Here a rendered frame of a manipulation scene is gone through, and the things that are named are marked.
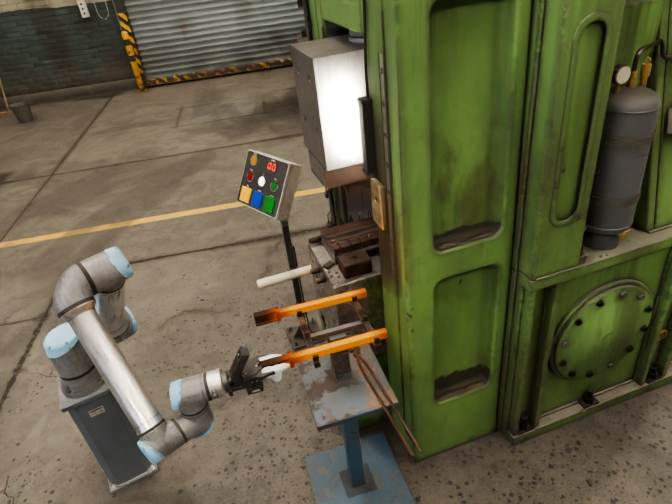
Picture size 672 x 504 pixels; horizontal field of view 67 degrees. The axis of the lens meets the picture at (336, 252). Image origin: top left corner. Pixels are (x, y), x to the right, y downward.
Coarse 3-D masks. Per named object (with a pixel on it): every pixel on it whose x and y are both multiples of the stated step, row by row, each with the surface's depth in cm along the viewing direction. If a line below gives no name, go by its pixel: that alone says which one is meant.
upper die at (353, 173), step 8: (312, 160) 205; (312, 168) 208; (320, 168) 195; (344, 168) 194; (352, 168) 195; (360, 168) 196; (320, 176) 199; (328, 176) 194; (336, 176) 195; (344, 176) 196; (352, 176) 197; (360, 176) 198; (368, 176) 199; (328, 184) 195; (336, 184) 196; (344, 184) 198
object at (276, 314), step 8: (336, 296) 188; (344, 296) 188; (360, 296) 189; (304, 304) 186; (312, 304) 186; (320, 304) 186; (328, 304) 187; (256, 312) 184; (264, 312) 183; (272, 312) 183; (280, 312) 184; (288, 312) 184; (256, 320) 183; (264, 320) 184; (272, 320) 185; (280, 320) 184
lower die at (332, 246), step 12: (372, 216) 233; (336, 228) 228; (348, 228) 225; (360, 228) 222; (324, 240) 224; (336, 240) 215; (372, 240) 215; (336, 252) 212; (372, 252) 218; (336, 264) 215
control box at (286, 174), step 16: (256, 160) 256; (272, 160) 248; (256, 176) 256; (272, 176) 248; (288, 176) 242; (240, 192) 265; (272, 192) 248; (288, 192) 245; (256, 208) 256; (288, 208) 249
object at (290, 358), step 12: (360, 336) 169; (372, 336) 168; (384, 336) 169; (312, 348) 166; (324, 348) 166; (336, 348) 166; (348, 348) 168; (264, 360) 164; (276, 360) 163; (288, 360) 163; (300, 360) 164
